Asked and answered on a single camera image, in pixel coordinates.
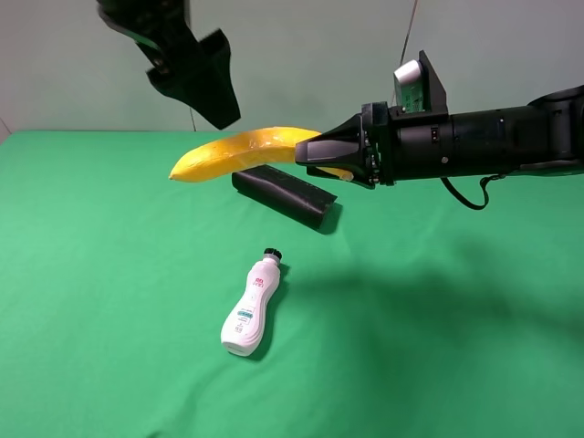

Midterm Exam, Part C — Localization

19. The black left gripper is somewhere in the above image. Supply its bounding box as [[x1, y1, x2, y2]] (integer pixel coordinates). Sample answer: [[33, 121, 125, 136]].
[[98, 0, 241, 130]]

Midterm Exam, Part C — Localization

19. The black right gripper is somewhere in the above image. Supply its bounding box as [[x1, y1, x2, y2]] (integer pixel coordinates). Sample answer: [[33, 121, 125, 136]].
[[295, 102, 397, 188]]

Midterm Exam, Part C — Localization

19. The yellow banana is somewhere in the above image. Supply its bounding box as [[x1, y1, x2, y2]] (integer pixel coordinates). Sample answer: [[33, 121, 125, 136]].
[[168, 126, 353, 184]]

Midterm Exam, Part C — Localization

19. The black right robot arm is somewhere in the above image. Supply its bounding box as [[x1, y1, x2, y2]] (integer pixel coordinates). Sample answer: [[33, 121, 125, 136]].
[[295, 87, 583, 188]]

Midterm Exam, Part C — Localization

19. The black rectangular case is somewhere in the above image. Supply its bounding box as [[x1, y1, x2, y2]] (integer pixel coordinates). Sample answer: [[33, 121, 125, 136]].
[[231, 165, 337, 229]]

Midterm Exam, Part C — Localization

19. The green table cloth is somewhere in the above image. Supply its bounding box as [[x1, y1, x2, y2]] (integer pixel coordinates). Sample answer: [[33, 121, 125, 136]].
[[1, 132, 583, 437]]

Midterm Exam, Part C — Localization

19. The white bottle black cap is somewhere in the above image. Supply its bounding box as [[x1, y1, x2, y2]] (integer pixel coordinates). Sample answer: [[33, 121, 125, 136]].
[[220, 248, 282, 357]]

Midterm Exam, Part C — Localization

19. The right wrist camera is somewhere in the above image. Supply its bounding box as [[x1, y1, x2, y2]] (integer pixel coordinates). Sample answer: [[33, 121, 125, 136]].
[[393, 50, 448, 115]]

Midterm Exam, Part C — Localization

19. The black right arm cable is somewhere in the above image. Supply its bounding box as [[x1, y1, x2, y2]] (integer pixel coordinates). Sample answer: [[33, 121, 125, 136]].
[[440, 172, 507, 212]]

